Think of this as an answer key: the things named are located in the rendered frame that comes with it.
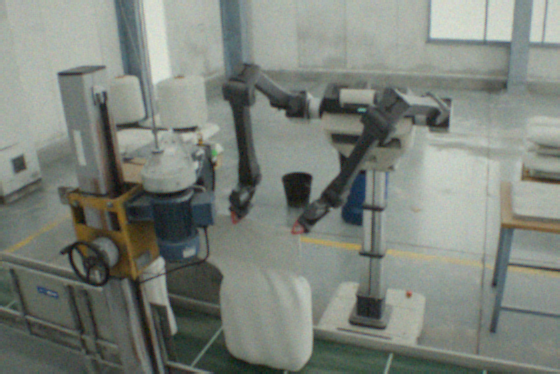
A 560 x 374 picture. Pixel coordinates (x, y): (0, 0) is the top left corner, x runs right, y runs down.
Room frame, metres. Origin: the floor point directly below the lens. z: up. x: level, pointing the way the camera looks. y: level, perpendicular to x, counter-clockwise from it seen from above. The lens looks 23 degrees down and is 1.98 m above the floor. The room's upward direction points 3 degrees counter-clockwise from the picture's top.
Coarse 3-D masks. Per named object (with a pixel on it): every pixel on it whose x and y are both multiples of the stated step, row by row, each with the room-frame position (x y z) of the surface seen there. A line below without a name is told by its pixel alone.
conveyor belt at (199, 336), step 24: (0, 264) 2.71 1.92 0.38; (0, 288) 2.42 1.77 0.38; (192, 312) 2.15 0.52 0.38; (192, 336) 1.95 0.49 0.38; (216, 336) 1.94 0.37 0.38; (192, 360) 1.77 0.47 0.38; (216, 360) 1.77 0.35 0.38; (240, 360) 1.76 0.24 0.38; (312, 360) 1.74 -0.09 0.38; (336, 360) 1.73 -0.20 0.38; (360, 360) 1.72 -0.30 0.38; (384, 360) 1.71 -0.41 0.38; (408, 360) 1.70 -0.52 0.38
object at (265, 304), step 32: (224, 224) 1.86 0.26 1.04; (256, 224) 1.78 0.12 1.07; (224, 256) 1.87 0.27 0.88; (256, 256) 1.79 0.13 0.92; (288, 256) 1.72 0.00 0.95; (224, 288) 1.78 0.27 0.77; (256, 288) 1.72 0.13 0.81; (288, 288) 1.70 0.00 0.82; (224, 320) 1.78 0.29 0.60; (256, 320) 1.71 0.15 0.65; (288, 320) 1.66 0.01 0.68; (256, 352) 1.72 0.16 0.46; (288, 352) 1.66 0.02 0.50
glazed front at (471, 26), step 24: (432, 0) 9.20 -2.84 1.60; (456, 0) 9.04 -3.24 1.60; (480, 0) 8.88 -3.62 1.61; (504, 0) 8.72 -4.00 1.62; (552, 0) 8.40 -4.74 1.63; (432, 24) 9.20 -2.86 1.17; (456, 24) 9.03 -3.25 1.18; (480, 24) 8.87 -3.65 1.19; (504, 24) 8.70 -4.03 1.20; (552, 24) 8.39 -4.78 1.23
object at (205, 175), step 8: (152, 144) 2.07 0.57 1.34; (192, 144) 2.04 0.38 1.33; (136, 152) 1.97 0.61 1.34; (144, 152) 1.97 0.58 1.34; (192, 152) 1.92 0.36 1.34; (208, 152) 2.02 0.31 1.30; (128, 160) 1.92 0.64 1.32; (192, 160) 1.91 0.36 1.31; (200, 160) 1.96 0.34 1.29; (208, 160) 2.02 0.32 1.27; (208, 168) 2.01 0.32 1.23; (200, 176) 1.95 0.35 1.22; (208, 176) 2.00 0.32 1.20; (192, 184) 2.00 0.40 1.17; (200, 184) 1.98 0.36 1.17; (208, 184) 2.00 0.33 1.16
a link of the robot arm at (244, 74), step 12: (240, 72) 1.68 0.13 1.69; (252, 72) 1.66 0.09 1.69; (228, 84) 1.65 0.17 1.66; (240, 84) 1.64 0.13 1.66; (252, 84) 1.67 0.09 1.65; (264, 84) 1.77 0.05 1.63; (276, 84) 1.87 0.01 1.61; (240, 96) 1.63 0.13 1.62; (276, 96) 1.87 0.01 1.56; (288, 96) 1.93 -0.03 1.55; (288, 108) 1.95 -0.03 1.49
